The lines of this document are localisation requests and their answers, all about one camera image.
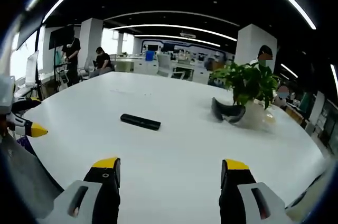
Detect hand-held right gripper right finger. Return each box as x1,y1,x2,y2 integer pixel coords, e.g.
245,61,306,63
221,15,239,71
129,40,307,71
219,158,294,224

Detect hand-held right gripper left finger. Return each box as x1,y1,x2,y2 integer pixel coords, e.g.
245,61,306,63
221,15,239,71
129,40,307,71
39,157,121,224

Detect black remote control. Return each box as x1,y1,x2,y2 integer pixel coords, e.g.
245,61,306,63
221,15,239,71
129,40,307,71
120,113,162,130

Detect white monitor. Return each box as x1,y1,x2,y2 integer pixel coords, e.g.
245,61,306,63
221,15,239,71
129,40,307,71
24,50,40,87

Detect person's grey clothing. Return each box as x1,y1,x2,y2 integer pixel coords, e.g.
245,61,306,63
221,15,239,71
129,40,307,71
0,133,64,210

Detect clear glass plant vase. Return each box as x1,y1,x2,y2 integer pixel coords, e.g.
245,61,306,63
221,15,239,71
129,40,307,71
241,99,277,131

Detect black headset goggles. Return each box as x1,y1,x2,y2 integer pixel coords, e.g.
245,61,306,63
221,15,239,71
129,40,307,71
211,97,247,125

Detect black screen on stand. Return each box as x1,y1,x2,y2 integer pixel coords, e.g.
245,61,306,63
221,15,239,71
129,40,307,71
48,25,76,50

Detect green potted plant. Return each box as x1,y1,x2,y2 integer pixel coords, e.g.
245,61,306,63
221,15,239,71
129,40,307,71
210,61,280,110

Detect white office cabinet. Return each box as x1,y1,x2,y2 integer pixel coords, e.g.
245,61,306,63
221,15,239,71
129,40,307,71
114,54,159,74

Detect white office chair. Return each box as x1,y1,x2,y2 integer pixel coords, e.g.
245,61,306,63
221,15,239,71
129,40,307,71
156,54,174,78

